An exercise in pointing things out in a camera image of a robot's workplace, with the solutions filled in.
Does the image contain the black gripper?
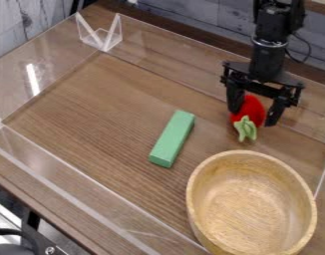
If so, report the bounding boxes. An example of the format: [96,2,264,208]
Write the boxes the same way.
[220,61,304,127]

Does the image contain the red plush strawberry toy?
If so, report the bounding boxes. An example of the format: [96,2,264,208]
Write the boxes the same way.
[230,95,266,142]

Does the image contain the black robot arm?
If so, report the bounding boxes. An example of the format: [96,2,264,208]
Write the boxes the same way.
[220,0,304,127]

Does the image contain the green rectangular block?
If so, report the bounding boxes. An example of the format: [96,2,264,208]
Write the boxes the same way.
[148,111,195,168]

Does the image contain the wooden bowl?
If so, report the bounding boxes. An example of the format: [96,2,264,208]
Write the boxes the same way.
[184,150,317,255]

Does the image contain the black device at corner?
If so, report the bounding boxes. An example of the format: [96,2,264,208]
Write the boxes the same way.
[0,222,70,255]

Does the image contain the black cable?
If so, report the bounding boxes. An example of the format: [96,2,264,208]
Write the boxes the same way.
[283,31,313,65]

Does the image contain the clear acrylic enclosure wall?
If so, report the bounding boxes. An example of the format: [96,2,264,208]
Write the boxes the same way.
[0,12,325,255]

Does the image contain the clear acrylic corner bracket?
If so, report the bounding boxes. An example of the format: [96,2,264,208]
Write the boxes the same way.
[74,13,123,53]

